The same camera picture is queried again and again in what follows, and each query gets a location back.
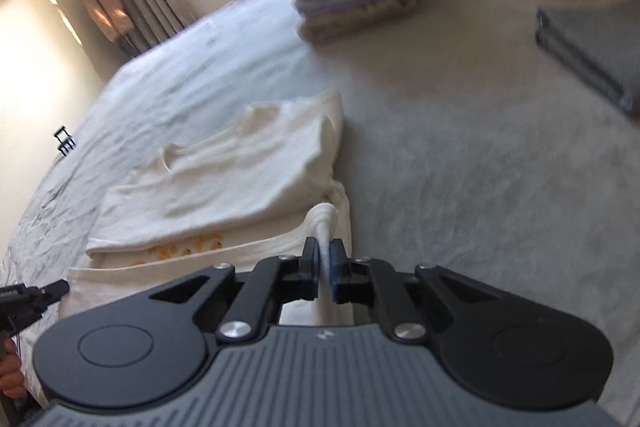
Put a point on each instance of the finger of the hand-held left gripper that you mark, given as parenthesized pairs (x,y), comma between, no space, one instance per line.
(50,293)

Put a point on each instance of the person's left hand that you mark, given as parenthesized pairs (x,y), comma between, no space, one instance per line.
(11,369)

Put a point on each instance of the beige folded garment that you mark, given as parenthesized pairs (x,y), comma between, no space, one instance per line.
(360,22)

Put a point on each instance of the small black chair-shaped stand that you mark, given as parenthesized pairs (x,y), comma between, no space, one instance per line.
(64,141)

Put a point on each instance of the grey bed sheet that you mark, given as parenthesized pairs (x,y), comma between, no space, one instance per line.
(450,157)

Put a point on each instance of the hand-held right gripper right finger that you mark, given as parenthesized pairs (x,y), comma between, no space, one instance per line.
(337,271)

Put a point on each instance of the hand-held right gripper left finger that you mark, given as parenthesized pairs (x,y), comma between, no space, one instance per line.
(312,268)

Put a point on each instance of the brown hanging jacket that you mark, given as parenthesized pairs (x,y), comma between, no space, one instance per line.
(107,9)

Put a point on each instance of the grey folded blanket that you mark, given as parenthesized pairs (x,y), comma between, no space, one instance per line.
(595,47)

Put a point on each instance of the cream printed sweatshirt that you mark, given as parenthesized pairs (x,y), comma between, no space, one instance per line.
(225,182)

